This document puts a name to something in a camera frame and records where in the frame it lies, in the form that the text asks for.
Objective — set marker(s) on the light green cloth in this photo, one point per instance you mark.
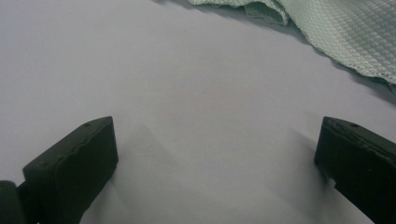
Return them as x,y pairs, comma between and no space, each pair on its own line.
348,31

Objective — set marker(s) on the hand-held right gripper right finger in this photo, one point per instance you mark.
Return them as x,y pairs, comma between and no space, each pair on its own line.
361,161

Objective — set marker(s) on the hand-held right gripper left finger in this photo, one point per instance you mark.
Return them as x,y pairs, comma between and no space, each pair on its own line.
71,168

